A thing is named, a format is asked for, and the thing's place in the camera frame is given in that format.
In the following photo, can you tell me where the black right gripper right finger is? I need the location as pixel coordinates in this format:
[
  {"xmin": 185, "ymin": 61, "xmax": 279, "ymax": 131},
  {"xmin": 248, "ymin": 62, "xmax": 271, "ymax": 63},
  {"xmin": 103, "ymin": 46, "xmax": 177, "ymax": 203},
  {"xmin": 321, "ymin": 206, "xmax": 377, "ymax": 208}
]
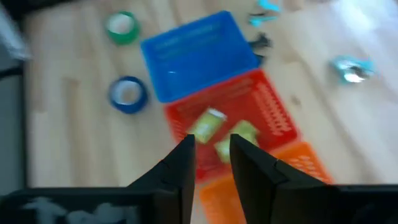
[{"xmin": 229, "ymin": 133, "xmax": 338, "ymax": 224}]

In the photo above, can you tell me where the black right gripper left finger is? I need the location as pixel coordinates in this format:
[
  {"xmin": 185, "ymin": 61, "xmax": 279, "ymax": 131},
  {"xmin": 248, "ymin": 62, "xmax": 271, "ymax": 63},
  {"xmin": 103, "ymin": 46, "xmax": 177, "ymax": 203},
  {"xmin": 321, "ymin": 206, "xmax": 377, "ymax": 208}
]
[{"xmin": 127, "ymin": 134, "xmax": 196, "ymax": 224}]

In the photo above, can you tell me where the blue tape roll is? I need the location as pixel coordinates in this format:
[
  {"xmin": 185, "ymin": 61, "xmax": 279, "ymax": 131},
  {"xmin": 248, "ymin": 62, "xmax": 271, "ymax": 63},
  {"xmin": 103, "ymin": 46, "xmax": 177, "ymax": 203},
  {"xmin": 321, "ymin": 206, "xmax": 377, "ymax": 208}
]
[{"xmin": 107, "ymin": 76, "xmax": 149, "ymax": 115}]

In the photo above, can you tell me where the green tape roll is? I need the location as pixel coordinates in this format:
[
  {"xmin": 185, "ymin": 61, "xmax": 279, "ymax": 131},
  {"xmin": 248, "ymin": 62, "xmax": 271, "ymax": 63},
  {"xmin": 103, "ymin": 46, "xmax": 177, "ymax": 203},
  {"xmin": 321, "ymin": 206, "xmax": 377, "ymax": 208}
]
[{"xmin": 104, "ymin": 11, "xmax": 141, "ymax": 46}]

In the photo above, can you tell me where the black stapler remover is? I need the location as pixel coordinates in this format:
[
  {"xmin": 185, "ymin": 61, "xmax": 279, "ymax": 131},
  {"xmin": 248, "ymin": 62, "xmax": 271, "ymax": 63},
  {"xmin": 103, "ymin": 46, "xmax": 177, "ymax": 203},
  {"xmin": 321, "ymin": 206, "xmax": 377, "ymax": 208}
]
[{"xmin": 248, "ymin": 32, "xmax": 273, "ymax": 65}]

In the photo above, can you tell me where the teal and chrome stapler remover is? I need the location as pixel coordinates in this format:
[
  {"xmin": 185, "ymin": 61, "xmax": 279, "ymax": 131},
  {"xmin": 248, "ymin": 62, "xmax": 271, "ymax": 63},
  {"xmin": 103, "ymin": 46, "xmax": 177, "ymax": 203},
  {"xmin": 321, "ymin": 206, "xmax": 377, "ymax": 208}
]
[{"xmin": 329, "ymin": 55, "xmax": 377, "ymax": 84}]

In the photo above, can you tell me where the orange plastic basket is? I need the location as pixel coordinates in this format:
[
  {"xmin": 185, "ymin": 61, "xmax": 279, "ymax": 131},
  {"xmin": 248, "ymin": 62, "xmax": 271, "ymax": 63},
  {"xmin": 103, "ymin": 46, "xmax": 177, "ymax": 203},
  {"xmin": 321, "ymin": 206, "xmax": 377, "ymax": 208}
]
[{"xmin": 198, "ymin": 141, "xmax": 335, "ymax": 224}]

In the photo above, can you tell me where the red plastic basket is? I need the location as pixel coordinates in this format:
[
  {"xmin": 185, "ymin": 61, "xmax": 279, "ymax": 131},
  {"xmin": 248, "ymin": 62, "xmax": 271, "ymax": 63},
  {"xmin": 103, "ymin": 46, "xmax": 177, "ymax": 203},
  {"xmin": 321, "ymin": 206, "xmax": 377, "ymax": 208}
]
[{"xmin": 164, "ymin": 68, "xmax": 301, "ymax": 184}]

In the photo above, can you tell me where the blue plastic basket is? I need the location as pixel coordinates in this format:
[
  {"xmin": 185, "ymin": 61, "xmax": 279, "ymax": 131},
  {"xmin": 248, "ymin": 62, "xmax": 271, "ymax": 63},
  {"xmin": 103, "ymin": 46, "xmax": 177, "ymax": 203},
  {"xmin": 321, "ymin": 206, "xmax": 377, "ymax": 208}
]
[{"xmin": 139, "ymin": 10, "xmax": 261, "ymax": 104}]

